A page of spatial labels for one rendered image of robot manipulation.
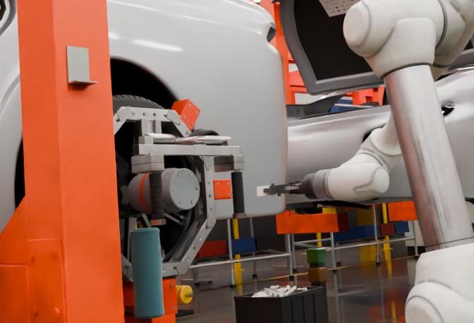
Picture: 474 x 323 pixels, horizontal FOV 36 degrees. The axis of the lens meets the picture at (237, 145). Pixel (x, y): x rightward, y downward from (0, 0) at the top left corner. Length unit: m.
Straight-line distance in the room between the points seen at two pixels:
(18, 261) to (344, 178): 0.87
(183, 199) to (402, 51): 0.96
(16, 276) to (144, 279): 0.44
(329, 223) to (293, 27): 1.69
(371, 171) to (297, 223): 4.61
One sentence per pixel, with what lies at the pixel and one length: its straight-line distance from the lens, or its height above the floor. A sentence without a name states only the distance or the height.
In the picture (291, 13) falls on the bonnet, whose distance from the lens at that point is 5.86.
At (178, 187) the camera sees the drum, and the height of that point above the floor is 0.86.
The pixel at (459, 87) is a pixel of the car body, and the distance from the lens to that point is 4.77.
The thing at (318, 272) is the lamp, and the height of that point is 0.60.
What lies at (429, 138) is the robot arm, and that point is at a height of 0.89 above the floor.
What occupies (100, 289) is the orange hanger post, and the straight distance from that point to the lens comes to 1.78.
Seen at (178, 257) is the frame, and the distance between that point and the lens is 2.49.
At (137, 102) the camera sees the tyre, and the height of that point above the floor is 1.15.
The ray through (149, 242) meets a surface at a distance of 2.18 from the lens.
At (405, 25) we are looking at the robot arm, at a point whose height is 1.13.
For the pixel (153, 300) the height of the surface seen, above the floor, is 0.53.
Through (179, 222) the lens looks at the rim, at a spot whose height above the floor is 0.75.
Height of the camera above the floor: 0.78
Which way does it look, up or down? 5 degrees up
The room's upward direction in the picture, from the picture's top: 4 degrees counter-clockwise
